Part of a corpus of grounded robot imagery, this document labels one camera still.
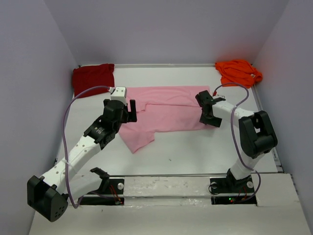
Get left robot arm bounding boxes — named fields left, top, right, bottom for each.
left=27, top=99, right=137, bottom=222

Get pink t shirt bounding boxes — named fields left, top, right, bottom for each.
left=119, top=86, right=210, bottom=153

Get dark red folded t shirt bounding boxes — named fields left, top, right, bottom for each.
left=72, top=64, right=115, bottom=96

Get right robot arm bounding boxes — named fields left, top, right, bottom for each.
left=195, top=91, right=278, bottom=192

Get orange t shirt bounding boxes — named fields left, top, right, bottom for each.
left=215, top=60, right=263, bottom=89

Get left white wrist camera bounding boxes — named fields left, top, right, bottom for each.
left=109, top=87, right=127, bottom=103

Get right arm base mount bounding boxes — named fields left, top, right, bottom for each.
left=208, top=170, right=257, bottom=205

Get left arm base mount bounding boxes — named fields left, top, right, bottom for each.
left=78, top=167, right=125, bottom=206

